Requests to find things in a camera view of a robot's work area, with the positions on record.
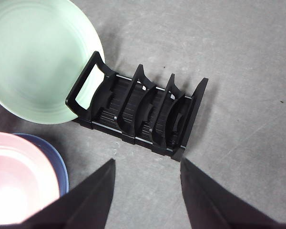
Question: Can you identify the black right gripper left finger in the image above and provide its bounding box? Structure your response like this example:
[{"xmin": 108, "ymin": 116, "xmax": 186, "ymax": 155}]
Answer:
[{"xmin": 0, "ymin": 158, "xmax": 116, "ymax": 229}]

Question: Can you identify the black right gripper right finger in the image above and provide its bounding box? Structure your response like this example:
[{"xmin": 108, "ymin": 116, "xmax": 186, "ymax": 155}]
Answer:
[{"xmin": 180, "ymin": 157, "xmax": 286, "ymax": 229}]

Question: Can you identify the blue plate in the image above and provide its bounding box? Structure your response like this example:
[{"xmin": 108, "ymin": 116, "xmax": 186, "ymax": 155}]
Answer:
[{"xmin": 13, "ymin": 133, "xmax": 70, "ymax": 199}]

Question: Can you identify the pink plate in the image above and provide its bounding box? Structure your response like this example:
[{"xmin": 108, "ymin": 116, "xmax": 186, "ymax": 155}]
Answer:
[{"xmin": 0, "ymin": 132, "xmax": 61, "ymax": 226}]

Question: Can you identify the green plate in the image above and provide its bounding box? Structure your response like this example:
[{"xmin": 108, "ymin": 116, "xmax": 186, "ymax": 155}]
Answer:
[{"xmin": 0, "ymin": 0, "xmax": 105, "ymax": 125}]

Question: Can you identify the black plate rack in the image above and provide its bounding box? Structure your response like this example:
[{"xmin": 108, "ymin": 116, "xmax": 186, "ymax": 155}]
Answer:
[{"xmin": 65, "ymin": 51, "xmax": 209, "ymax": 163}]

